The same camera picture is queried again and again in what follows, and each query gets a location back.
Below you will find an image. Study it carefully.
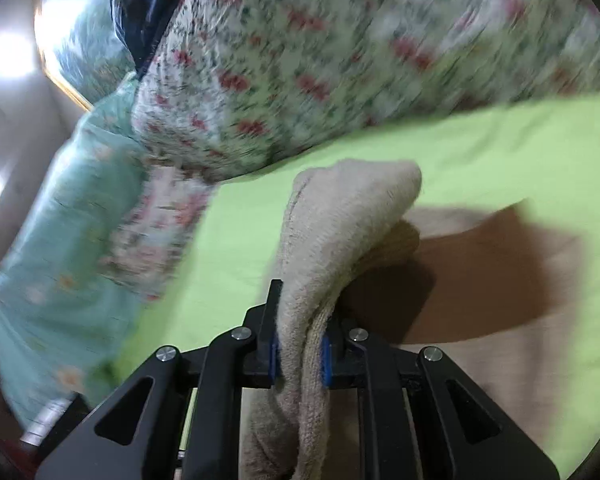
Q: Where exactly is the white red floral quilt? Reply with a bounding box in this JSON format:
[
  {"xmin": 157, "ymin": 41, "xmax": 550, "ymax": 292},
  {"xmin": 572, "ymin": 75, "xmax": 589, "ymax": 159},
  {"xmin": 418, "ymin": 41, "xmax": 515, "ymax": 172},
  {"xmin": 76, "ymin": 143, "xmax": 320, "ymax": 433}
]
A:
[{"xmin": 130, "ymin": 0, "xmax": 600, "ymax": 186}]

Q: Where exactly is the teal floral bedding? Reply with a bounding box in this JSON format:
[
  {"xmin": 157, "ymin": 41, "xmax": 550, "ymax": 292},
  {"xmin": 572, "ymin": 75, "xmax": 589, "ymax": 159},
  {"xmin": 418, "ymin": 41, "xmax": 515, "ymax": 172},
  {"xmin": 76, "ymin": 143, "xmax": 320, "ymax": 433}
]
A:
[{"xmin": 0, "ymin": 0, "xmax": 151, "ymax": 426}]

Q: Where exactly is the ruffled floral pillow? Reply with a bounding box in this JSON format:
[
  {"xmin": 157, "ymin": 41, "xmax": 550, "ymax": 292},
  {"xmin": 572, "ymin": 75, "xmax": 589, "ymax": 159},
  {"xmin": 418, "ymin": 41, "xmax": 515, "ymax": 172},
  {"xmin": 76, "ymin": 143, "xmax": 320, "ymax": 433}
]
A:
[{"xmin": 102, "ymin": 165, "xmax": 216, "ymax": 303}]

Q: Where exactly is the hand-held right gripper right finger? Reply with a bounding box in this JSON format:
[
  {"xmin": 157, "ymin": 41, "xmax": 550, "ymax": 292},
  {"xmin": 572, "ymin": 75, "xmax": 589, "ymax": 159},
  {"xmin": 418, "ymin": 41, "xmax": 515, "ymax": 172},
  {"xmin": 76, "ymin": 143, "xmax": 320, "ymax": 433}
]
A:
[{"xmin": 320, "ymin": 314, "xmax": 561, "ymax": 480}]

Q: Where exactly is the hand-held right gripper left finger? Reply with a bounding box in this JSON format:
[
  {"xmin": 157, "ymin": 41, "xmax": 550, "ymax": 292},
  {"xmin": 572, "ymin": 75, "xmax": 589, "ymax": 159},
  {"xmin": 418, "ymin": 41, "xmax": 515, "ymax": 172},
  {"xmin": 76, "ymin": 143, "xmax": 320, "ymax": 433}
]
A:
[{"xmin": 35, "ymin": 279, "xmax": 285, "ymax": 480}]

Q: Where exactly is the lime green bed sheet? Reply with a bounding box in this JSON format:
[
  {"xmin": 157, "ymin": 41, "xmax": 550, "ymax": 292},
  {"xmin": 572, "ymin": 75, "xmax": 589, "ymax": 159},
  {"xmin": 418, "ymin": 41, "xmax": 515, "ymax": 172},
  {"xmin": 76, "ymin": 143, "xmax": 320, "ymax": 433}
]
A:
[{"xmin": 115, "ymin": 95, "xmax": 600, "ymax": 476}]

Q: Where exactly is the beige knit sweater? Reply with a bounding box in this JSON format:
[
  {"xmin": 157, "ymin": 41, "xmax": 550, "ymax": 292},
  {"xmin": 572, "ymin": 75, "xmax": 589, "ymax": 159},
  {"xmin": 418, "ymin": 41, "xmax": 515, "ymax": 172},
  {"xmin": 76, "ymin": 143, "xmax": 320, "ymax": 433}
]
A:
[{"xmin": 245, "ymin": 159, "xmax": 600, "ymax": 480}]

